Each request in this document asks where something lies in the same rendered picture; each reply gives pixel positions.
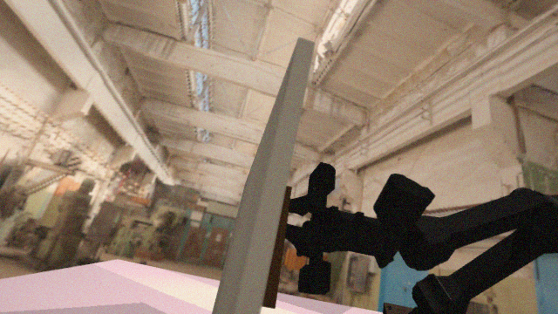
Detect brown wooden picture frame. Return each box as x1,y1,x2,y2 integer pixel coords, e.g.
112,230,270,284
262,186,292,309

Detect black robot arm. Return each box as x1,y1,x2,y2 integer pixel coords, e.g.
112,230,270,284
359,174,558,314

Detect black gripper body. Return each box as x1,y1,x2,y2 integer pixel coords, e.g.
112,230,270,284
298,162,371,295

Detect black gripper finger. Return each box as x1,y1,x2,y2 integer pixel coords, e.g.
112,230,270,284
289,188,316,217
285,224,314,256

